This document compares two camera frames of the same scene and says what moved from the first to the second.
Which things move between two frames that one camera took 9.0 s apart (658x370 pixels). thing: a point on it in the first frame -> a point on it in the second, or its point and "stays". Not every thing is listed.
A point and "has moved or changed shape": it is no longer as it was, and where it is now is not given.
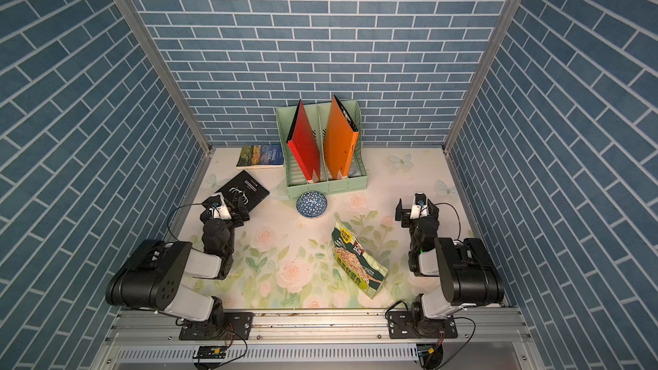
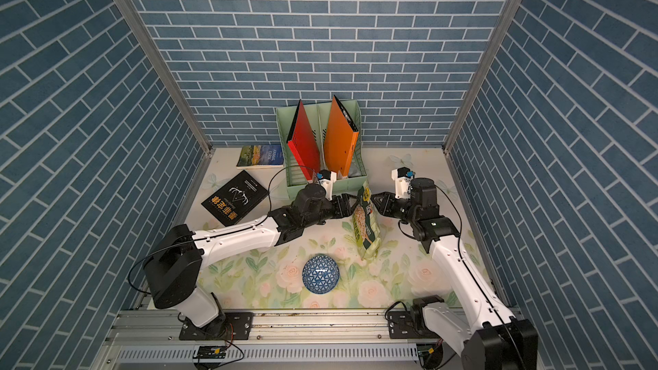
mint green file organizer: x=318 y=116 stays
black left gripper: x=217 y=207 -> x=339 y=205
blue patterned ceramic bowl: x=311 y=204 has moved or changed shape
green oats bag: x=358 y=259 -> x=365 y=228
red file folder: x=302 y=143 stays
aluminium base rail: x=487 y=338 stays
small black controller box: x=211 y=352 stays
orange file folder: x=340 y=140 stays
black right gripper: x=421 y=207 -> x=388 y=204
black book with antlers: x=246 y=187 stays
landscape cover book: x=260 y=157 stays
